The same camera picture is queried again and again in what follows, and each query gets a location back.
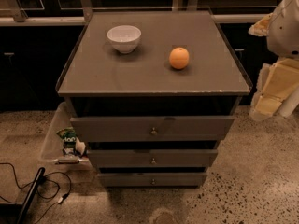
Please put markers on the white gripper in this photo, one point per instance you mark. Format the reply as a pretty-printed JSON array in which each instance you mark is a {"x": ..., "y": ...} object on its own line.
[{"x": 284, "y": 32}]

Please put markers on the grey drawer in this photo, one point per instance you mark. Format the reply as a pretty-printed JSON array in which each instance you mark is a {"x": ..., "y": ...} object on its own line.
[
  {"x": 145, "y": 129},
  {"x": 192, "y": 179},
  {"x": 152, "y": 158}
]

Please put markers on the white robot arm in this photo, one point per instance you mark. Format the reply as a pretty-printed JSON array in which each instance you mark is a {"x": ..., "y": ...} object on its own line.
[{"x": 283, "y": 33}]

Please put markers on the grey drawer cabinet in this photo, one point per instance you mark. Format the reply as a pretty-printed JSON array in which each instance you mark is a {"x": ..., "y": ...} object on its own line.
[{"x": 98, "y": 81}]

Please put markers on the grey top drawer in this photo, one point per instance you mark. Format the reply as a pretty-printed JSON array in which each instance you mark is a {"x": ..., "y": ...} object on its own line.
[{"x": 145, "y": 129}]

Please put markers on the grey bottom drawer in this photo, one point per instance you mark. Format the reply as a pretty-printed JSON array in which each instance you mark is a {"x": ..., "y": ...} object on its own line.
[{"x": 192, "y": 179}]

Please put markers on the white table leg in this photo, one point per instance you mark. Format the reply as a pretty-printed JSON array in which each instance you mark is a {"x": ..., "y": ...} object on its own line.
[{"x": 289, "y": 104}]

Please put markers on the orange fruit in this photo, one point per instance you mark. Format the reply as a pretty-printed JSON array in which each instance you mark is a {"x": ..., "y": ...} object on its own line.
[{"x": 179, "y": 58}]

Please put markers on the white ceramic bowl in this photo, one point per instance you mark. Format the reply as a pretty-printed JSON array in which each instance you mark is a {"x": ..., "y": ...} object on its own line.
[{"x": 124, "y": 38}]

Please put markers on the green snack bag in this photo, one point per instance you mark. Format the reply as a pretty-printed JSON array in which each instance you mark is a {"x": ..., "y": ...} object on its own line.
[{"x": 69, "y": 138}]

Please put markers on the clear plastic bin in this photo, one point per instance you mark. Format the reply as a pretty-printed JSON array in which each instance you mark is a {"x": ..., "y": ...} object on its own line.
[{"x": 52, "y": 147}]

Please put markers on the black bar on floor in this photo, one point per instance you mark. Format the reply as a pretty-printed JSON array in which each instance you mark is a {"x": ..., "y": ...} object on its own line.
[{"x": 30, "y": 195}]

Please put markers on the metal railing frame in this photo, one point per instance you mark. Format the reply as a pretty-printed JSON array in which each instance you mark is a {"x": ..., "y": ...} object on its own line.
[{"x": 77, "y": 12}]

